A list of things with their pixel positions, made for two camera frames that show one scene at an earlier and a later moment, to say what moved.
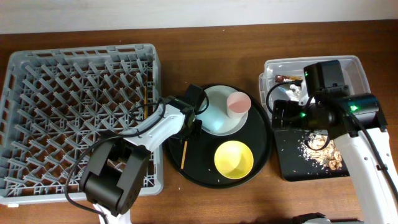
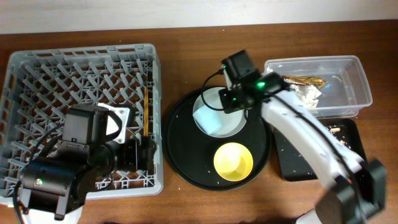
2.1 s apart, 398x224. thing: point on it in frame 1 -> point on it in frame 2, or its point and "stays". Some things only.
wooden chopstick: (184, 154) -> (146, 112)
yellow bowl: (233, 160) stays
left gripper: (195, 125) -> (148, 152)
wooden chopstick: (145, 107) stays
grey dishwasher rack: (56, 103) stays
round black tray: (193, 158) stays
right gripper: (280, 114) -> (224, 98)
